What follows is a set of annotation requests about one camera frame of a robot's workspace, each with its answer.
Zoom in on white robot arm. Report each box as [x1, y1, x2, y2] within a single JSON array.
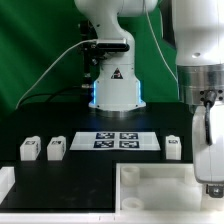
[[74, 0, 224, 198]]

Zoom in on white left obstacle block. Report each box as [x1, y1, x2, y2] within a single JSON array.
[[0, 167, 15, 204]]

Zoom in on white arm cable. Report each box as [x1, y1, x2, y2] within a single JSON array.
[[143, 0, 179, 83]]

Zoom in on white marker sheet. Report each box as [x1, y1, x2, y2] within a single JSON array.
[[70, 131, 160, 151]]

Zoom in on black cable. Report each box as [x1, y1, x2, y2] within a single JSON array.
[[16, 85, 93, 109]]

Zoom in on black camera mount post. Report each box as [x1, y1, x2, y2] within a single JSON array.
[[79, 20, 97, 86]]

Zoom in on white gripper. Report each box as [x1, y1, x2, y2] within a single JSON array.
[[192, 104, 224, 199]]

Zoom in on white camera cable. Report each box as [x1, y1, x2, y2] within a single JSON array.
[[15, 39, 98, 110]]

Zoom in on white square tabletop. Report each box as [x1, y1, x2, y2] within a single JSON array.
[[115, 162, 224, 224]]

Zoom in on black base camera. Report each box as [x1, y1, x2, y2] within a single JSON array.
[[90, 38, 130, 52]]

